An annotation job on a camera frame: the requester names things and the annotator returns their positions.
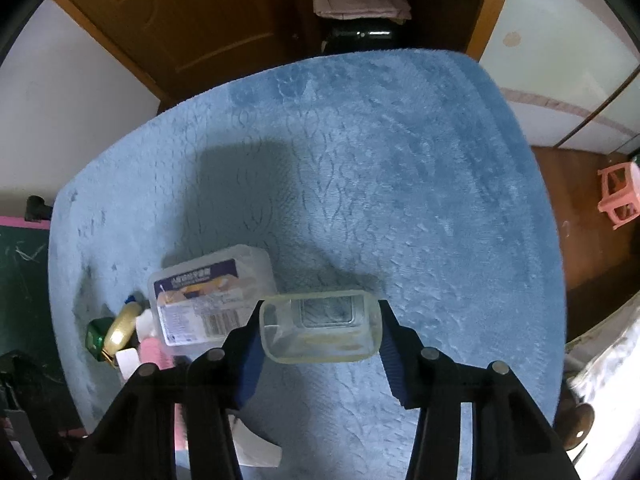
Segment small clear plastic container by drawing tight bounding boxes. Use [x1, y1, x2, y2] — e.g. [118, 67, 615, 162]
[259, 290, 383, 364]

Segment pink hair roller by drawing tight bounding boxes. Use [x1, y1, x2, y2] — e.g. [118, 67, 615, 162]
[138, 337, 175, 370]

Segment clear labelled plastic box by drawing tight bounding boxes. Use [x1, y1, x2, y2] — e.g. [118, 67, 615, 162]
[148, 245, 277, 356]

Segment gold round tin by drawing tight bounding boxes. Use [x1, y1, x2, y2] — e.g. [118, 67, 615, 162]
[102, 296, 142, 360]

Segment blue fuzzy table mat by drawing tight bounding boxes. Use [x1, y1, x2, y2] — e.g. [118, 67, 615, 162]
[48, 50, 577, 479]

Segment black clamp knob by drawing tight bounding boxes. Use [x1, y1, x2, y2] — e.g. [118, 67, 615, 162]
[24, 195, 53, 222]

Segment white checked pillow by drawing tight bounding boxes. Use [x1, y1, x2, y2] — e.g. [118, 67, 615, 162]
[565, 296, 639, 479]

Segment pink plastic stool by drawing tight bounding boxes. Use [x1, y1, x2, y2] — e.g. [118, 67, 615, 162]
[598, 162, 639, 230]

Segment brown wooden door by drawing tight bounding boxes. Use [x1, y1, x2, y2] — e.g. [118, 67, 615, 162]
[53, 0, 319, 106]

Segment green chalkboard pink frame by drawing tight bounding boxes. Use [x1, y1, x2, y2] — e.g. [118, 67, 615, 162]
[1, 221, 82, 431]

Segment white toy camera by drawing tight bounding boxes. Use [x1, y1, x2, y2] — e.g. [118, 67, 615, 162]
[115, 309, 157, 382]

